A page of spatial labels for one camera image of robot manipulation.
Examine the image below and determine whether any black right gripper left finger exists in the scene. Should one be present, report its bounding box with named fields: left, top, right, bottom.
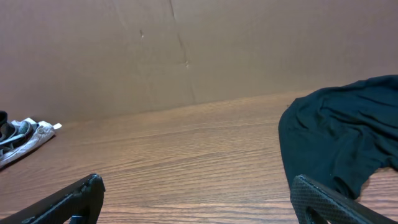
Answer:
left=1, top=174, right=105, bottom=224

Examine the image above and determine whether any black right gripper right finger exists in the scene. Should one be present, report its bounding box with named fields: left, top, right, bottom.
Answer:
left=290, top=175, right=395, bottom=224

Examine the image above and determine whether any black polo shirt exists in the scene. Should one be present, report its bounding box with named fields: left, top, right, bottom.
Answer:
left=0, top=111, right=8, bottom=127

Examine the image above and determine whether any black t-shirt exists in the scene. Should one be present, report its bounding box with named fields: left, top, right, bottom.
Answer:
left=278, top=75, right=397, bottom=199

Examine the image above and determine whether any beige folded garment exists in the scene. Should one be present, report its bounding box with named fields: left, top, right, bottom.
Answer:
left=1, top=118, right=62, bottom=168

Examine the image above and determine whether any grey folded garment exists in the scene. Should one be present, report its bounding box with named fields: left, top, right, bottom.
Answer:
left=1, top=121, right=38, bottom=151

